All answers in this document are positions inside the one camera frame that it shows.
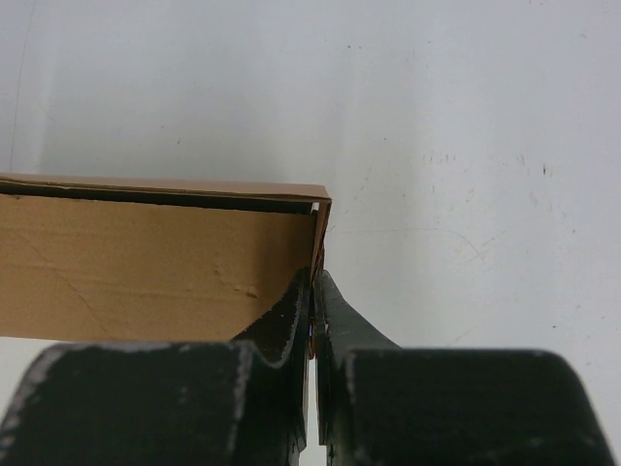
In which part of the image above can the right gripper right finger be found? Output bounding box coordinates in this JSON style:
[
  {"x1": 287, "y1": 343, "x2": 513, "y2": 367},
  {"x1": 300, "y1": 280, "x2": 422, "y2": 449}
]
[{"x1": 313, "y1": 272, "x2": 614, "y2": 465}]

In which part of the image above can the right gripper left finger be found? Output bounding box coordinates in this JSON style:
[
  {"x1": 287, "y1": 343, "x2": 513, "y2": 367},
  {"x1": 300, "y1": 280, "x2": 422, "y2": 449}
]
[{"x1": 1, "y1": 269, "x2": 311, "y2": 465}]

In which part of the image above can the cardboard box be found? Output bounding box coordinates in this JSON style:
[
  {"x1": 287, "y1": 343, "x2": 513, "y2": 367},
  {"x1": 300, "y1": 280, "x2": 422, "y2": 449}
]
[{"x1": 1, "y1": 174, "x2": 332, "y2": 342}]

